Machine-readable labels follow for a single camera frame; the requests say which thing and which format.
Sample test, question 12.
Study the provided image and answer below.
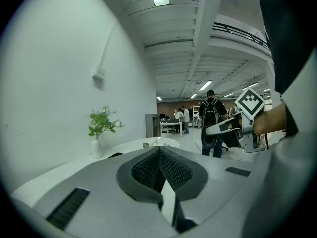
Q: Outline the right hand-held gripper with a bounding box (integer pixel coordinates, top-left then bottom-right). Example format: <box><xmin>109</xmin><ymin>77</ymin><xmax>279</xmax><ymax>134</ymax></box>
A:
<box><xmin>201</xmin><ymin>87</ymin><xmax>267</xmax><ymax>154</ymax></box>

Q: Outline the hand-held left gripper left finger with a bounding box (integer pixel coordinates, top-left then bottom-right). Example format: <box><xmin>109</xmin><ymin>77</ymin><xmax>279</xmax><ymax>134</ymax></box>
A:
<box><xmin>116</xmin><ymin>146</ymin><xmax>164</xmax><ymax>204</ymax></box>

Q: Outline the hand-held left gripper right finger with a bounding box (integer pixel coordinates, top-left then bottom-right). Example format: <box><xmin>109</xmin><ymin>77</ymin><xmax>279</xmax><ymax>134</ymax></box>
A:
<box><xmin>159</xmin><ymin>146</ymin><xmax>209</xmax><ymax>201</ymax></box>

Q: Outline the white handheld fan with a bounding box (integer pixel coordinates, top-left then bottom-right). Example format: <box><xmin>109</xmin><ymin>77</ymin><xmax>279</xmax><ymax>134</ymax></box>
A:
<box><xmin>142</xmin><ymin>137</ymin><xmax>172</xmax><ymax>149</ymax></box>

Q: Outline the person's right forearm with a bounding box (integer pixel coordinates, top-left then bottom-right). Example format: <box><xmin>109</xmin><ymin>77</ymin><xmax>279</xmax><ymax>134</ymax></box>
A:
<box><xmin>252</xmin><ymin>102</ymin><xmax>288</xmax><ymax>136</ymax></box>

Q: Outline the black backpack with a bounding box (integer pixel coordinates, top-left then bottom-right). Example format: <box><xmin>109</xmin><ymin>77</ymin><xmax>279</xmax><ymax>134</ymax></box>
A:
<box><xmin>202</xmin><ymin>99</ymin><xmax>220</xmax><ymax>128</ymax></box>

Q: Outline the white shelf rack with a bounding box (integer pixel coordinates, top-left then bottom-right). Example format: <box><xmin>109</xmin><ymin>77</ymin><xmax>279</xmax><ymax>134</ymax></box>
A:
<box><xmin>192</xmin><ymin>104</ymin><xmax>202</xmax><ymax>129</ymax></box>

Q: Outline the white office desk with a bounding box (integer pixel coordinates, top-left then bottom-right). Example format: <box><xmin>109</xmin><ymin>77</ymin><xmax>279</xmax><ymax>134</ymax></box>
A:
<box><xmin>160</xmin><ymin>121</ymin><xmax>183</xmax><ymax>136</ymax></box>

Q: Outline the white ribbed vase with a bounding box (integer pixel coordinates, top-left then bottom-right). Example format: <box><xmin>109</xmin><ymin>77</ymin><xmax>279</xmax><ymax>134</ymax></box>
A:
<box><xmin>91</xmin><ymin>137</ymin><xmax>104</xmax><ymax>159</ymax></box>

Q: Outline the grey shelf unit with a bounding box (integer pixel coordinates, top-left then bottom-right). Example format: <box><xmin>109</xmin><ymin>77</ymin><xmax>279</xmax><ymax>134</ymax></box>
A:
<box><xmin>145</xmin><ymin>113</ymin><xmax>162</xmax><ymax>138</ymax></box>

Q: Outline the flower bouquet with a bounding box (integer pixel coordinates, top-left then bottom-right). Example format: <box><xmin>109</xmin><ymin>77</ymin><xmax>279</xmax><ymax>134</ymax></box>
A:
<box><xmin>86</xmin><ymin>105</ymin><xmax>125</xmax><ymax>140</ymax></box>

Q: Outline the person's black shirt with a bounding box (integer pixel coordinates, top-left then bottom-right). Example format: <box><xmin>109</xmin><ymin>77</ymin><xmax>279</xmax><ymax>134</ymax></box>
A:
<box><xmin>249</xmin><ymin>0</ymin><xmax>317</xmax><ymax>139</ymax></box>

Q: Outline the white wall junction box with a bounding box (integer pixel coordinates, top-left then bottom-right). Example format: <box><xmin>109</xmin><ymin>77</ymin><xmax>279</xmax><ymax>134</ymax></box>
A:
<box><xmin>92</xmin><ymin>65</ymin><xmax>106</xmax><ymax>82</ymax></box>

